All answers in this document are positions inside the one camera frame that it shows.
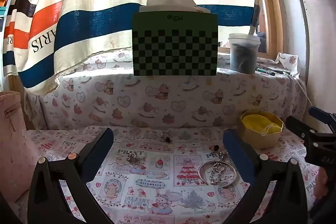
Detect yellow cloth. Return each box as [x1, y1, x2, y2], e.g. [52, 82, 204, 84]
[242, 114, 281, 133]

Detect colourful pen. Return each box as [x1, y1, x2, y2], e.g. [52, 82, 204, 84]
[256, 67, 276, 75]

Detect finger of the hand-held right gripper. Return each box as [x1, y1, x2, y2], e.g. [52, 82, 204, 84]
[286, 115, 317, 141]
[308, 106, 336, 133]

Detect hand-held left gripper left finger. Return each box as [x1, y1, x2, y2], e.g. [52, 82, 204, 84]
[28, 127, 114, 224]

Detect pink bag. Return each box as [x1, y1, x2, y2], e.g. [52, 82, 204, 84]
[0, 91, 40, 203]

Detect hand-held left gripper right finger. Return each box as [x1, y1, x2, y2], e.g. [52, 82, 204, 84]
[223, 129, 308, 224]

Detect green checkered tissue box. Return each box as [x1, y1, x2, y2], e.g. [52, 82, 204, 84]
[132, 12, 219, 77]

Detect yellow octagonal box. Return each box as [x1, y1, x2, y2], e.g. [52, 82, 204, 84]
[238, 110, 284, 150]

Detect clear plastic tub dark contents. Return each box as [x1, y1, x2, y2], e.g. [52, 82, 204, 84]
[228, 33, 261, 75]

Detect silver charm earrings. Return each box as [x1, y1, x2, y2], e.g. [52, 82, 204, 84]
[127, 152, 141, 163]

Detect silver chain bracelet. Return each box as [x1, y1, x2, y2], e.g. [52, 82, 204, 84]
[209, 162, 226, 185]

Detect wooden cabinet panel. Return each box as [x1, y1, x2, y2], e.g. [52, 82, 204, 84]
[293, 0, 336, 119]

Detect silver bangle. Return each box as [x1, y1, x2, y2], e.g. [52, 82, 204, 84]
[198, 160, 237, 186]

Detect bear print tablecloth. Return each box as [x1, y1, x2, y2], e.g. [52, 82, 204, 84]
[25, 52, 336, 224]

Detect person's right hand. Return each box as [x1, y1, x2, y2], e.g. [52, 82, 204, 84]
[315, 168, 331, 199]

